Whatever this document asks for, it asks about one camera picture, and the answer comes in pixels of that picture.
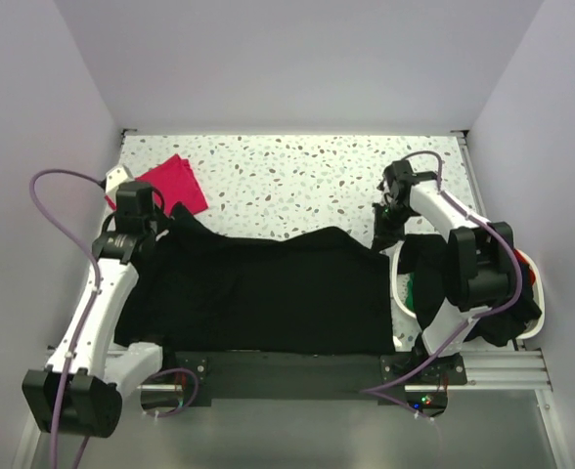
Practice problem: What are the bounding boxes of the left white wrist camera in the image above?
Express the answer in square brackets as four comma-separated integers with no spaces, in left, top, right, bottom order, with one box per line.
[105,164,134,199]

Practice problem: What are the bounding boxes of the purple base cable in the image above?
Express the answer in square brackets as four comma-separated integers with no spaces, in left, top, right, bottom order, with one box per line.
[360,317,474,416]
[135,368,201,417]

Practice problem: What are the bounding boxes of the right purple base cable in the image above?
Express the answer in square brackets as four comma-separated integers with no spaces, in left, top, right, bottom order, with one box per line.
[360,317,474,416]

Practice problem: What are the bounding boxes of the folded pink red t shirt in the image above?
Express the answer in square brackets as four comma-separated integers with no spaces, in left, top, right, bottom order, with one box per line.
[105,154,208,215]

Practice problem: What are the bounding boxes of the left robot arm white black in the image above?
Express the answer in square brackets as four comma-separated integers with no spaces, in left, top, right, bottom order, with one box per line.
[22,181,177,438]

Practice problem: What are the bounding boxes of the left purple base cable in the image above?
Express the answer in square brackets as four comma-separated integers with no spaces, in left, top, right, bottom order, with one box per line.
[135,368,201,417]

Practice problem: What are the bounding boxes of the aluminium frame rail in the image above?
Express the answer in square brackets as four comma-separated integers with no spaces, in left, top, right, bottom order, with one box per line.
[160,350,551,392]

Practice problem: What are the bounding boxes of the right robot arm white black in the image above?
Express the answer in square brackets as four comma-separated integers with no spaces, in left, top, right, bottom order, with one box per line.
[372,158,523,384]

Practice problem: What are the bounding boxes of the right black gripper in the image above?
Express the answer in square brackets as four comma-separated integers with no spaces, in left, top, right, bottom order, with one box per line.
[371,202,415,255]

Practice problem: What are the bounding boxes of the black clothes in basket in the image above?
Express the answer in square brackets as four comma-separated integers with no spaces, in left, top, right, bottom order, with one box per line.
[398,234,542,347]

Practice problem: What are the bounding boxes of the black t shirt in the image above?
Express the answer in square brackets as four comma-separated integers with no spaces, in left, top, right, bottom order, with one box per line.
[114,205,394,355]

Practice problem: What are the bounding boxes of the green garment in basket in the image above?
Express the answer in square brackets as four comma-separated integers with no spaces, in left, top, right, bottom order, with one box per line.
[405,274,415,313]

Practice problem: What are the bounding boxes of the white laundry basket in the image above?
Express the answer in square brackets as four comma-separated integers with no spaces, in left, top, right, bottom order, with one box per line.
[390,242,546,341]

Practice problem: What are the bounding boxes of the red garment in basket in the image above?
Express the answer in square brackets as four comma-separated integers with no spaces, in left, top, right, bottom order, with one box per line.
[513,249,534,276]

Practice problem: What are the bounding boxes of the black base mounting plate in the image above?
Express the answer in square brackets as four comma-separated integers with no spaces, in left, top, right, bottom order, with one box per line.
[120,350,467,409]

